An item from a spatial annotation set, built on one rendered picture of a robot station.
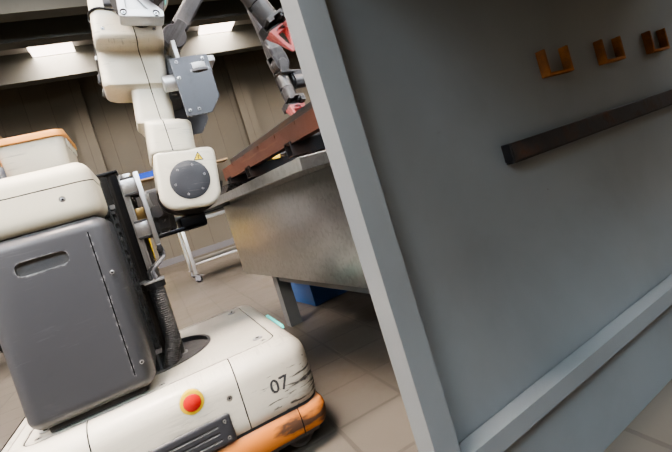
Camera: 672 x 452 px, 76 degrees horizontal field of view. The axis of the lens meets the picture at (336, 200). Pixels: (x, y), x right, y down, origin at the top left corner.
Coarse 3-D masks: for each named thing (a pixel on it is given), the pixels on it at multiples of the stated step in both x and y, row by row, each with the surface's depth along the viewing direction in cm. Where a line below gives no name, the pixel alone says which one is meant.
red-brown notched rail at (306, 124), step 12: (312, 108) 124; (300, 120) 132; (312, 120) 126; (288, 132) 141; (300, 132) 134; (312, 132) 130; (264, 144) 161; (276, 144) 152; (288, 144) 144; (252, 156) 175; (264, 156) 164; (228, 168) 205; (240, 168) 191
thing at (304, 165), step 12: (312, 156) 97; (324, 156) 98; (276, 168) 107; (288, 168) 101; (300, 168) 96; (312, 168) 134; (252, 180) 124; (264, 180) 116; (276, 180) 109; (288, 180) 151; (228, 192) 147; (240, 192) 136; (252, 192) 186; (216, 204) 164; (228, 204) 218
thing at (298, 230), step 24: (264, 192) 163; (288, 192) 145; (312, 192) 130; (336, 192) 118; (240, 216) 197; (264, 216) 171; (288, 216) 150; (312, 216) 135; (336, 216) 122; (240, 240) 208; (264, 240) 179; (288, 240) 157; (312, 240) 139; (336, 240) 126; (264, 264) 187; (288, 264) 163; (312, 264) 145; (336, 264) 130; (360, 264) 118
